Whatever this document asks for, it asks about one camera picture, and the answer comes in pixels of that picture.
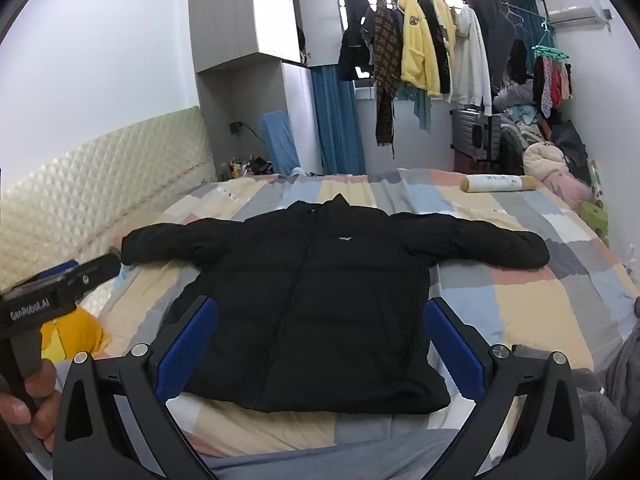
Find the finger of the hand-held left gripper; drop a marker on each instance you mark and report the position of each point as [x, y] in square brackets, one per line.
[102, 267]

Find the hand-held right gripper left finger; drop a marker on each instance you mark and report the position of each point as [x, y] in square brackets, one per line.
[190, 347]

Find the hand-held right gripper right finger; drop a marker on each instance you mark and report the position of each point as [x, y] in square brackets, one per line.
[455, 350]

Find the black puffer jacket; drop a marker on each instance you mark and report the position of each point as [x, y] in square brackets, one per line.
[325, 310]

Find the pile of clothes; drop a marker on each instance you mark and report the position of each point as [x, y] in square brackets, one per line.
[540, 160]

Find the person's left hand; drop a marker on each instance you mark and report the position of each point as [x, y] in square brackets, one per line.
[45, 390]

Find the yellow cloth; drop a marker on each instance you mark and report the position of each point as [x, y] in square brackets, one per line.
[75, 332]

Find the cream padded headboard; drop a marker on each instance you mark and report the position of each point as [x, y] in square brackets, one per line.
[100, 185]

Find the patchwork bed quilt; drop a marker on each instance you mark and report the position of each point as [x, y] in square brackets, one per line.
[525, 300]

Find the grey fleece garment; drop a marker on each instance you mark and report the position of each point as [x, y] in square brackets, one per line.
[610, 410]

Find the blue grey cloth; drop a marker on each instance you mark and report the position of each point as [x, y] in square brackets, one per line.
[325, 460]

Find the rolled paper tube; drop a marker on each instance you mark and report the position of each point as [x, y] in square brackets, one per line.
[500, 183]

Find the bedside clutter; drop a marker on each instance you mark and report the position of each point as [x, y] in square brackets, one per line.
[247, 166]

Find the green stool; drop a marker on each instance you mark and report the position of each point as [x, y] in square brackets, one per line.
[597, 220]

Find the blue folded board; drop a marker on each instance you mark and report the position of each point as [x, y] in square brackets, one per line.
[277, 140]

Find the dark ribbed suitcase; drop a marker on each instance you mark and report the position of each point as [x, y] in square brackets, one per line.
[472, 132]

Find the light teal garment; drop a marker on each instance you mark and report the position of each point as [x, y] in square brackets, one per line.
[422, 110]

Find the blue curtain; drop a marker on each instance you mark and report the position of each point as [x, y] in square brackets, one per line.
[337, 125]

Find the small hanging laundry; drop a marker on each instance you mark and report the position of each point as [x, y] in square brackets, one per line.
[550, 85]

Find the white wardrobe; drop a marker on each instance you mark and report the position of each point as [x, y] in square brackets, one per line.
[235, 10]

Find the white hoodie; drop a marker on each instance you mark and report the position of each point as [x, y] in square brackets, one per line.
[470, 60]

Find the brown houndstooth scarf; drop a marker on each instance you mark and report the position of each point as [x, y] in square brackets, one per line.
[386, 60]

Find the yellow hoodie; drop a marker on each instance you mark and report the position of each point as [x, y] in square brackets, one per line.
[417, 50]

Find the teal clip hanger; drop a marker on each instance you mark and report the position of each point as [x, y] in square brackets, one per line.
[550, 51]

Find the dark grey hanging garment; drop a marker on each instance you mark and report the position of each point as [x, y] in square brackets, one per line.
[495, 35]

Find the teal curtain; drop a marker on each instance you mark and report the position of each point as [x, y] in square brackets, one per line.
[530, 30]

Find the pale yellow garment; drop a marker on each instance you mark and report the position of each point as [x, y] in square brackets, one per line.
[444, 20]

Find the hanging black cardigan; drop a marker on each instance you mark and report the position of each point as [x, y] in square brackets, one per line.
[430, 20]

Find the hanging black jacket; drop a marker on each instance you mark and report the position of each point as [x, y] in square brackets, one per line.
[352, 35]

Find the white air conditioner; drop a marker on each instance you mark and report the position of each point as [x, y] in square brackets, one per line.
[575, 10]

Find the wall socket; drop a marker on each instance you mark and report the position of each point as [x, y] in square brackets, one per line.
[235, 128]

